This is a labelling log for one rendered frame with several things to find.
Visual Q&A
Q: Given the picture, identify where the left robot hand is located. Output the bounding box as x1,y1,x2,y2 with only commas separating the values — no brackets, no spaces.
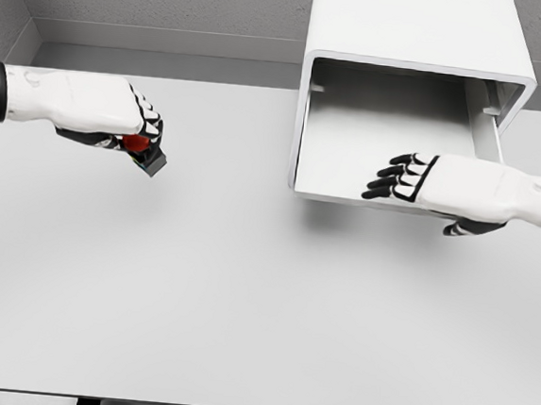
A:
42,68,169,157

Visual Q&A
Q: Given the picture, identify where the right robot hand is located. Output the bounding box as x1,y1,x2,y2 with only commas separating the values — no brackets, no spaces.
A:
357,146,522,243

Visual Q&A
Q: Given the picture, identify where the red-knob grey load switch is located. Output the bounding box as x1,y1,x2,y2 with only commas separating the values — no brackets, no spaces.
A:
118,133,170,180

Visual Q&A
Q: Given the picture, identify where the white cabinet drawer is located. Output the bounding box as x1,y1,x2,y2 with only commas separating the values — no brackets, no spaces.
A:
286,56,514,227

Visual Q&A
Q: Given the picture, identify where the white tabletop storage cabinet shell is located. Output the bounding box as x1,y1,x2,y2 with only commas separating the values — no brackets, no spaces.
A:
294,0,541,139

